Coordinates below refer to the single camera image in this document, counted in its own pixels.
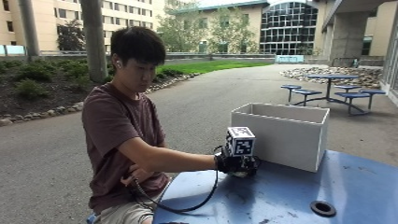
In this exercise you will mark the blue round picnic table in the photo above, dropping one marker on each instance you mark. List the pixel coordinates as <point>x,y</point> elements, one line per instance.
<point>332,76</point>

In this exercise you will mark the grey concrete building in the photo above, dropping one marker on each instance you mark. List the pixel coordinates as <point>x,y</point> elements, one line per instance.
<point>348,31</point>

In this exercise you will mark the white marker cube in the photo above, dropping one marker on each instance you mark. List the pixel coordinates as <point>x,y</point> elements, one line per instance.
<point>241,142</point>

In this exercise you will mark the the person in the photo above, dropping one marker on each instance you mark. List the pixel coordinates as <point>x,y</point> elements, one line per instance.
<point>124,124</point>

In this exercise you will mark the blue picnic seat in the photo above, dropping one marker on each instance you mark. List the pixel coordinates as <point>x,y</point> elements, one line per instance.
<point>372,91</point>
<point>352,95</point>
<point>307,92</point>
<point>348,87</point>
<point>291,87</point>

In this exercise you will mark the pale blue panel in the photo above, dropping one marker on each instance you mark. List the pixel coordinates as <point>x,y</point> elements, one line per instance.
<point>289,59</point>

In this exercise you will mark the khaki shorts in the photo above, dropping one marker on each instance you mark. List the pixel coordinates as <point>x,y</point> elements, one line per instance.
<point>124,214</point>

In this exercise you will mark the dark green tree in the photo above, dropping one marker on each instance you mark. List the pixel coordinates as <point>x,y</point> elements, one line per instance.
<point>71,37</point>

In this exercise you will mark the small pale round object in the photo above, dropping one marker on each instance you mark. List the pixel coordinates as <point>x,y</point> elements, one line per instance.
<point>240,174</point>

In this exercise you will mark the maroon t-shirt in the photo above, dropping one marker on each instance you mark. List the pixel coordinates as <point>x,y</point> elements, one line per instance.
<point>112,130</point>

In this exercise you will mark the thick grey concrete pole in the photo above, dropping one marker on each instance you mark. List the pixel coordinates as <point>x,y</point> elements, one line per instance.
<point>95,40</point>

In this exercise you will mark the white earbud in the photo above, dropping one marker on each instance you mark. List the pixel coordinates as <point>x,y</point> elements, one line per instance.
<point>119,64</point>

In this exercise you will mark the glass fronted building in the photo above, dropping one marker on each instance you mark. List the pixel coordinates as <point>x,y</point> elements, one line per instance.
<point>288,28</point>

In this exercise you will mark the thin grey concrete pole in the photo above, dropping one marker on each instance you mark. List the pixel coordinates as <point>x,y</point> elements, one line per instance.
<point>28,28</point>

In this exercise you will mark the beige building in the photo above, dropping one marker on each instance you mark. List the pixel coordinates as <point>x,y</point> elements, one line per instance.
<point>124,18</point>

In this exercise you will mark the white open box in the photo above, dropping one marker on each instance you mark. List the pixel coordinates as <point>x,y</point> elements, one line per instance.
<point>287,137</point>

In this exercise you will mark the pile of grey rocks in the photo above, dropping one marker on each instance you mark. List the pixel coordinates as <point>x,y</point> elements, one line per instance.
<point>365,76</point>

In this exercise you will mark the row of border stones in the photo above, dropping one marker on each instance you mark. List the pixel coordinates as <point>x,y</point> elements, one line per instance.
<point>62,109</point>

